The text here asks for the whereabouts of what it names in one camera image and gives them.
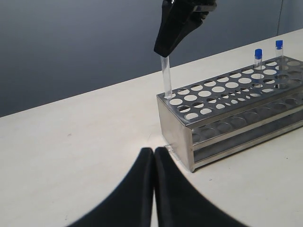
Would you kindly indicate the stainless steel test tube rack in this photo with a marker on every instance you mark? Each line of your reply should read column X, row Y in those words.
column 217, row 117

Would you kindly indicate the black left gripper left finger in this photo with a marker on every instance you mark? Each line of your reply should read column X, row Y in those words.
column 130, row 203

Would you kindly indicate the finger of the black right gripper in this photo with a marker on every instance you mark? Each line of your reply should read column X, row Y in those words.
column 178, row 19

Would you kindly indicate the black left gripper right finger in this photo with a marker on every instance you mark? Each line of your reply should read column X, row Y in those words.
column 179, row 203

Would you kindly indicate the blue-capped tube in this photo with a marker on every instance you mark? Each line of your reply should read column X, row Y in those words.
column 165, row 67
column 279, row 54
column 258, row 63

